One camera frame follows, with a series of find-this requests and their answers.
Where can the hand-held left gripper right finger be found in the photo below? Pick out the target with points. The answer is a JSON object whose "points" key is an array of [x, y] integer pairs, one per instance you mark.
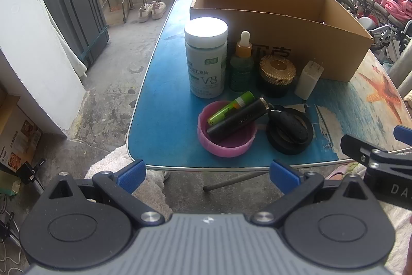
{"points": [[283, 176]]}

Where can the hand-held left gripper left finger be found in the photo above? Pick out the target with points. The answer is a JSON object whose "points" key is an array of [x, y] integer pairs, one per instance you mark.
{"points": [[132, 176]]}

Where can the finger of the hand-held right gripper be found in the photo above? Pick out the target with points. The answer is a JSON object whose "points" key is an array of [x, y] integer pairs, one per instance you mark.
{"points": [[404, 134], [355, 148]]}

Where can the black tape roll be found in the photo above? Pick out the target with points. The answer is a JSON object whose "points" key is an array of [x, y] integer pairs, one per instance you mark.
{"points": [[286, 148]]}

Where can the black key fob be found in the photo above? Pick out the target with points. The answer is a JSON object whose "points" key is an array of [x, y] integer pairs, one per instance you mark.
{"points": [[289, 125]]}

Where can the pink plastic lid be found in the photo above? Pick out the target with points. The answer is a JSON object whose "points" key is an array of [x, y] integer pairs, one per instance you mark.
{"points": [[225, 149]]}

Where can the black cylinder tube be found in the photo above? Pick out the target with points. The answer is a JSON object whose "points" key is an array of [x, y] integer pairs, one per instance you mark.
{"points": [[235, 123]]}

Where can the white charger plug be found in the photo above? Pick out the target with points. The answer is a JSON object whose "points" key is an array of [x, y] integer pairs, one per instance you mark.
{"points": [[307, 82]]}

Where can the green glue stick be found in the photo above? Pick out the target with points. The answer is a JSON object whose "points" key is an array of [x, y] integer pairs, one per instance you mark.
{"points": [[225, 109]]}

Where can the gold lid dark jar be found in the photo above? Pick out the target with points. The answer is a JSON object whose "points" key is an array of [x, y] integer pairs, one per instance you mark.
{"points": [[276, 75]]}

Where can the brown cardboard box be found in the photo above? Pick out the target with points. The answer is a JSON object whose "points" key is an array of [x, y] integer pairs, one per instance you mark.
{"points": [[322, 49]]}

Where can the green dropper bottle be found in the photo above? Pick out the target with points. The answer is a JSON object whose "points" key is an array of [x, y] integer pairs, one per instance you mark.
{"points": [[241, 72]]}

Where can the metal table leg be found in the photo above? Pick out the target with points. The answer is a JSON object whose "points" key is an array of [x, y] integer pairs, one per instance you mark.
{"points": [[231, 182]]}

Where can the wheelchair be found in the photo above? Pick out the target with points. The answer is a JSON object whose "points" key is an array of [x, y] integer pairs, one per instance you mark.
{"points": [[383, 32]]}

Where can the black power adapter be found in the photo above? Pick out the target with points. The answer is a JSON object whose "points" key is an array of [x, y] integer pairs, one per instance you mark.
{"points": [[25, 172]]}

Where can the grey seat cushion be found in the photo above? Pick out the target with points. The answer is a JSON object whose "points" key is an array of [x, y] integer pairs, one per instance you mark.
{"points": [[367, 23]]}

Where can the printed cardboard box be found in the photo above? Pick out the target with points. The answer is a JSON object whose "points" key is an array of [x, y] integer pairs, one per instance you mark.
{"points": [[19, 133]]}

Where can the white vitamin bottle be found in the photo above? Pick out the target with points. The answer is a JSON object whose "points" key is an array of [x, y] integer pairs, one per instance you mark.
{"points": [[206, 69]]}

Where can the pink blanket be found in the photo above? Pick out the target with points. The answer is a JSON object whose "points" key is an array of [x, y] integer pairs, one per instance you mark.
{"points": [[392, 1]]}

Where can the grey folded panel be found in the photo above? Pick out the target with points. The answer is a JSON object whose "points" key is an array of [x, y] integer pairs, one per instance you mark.
{"points": [[70, 4]]}

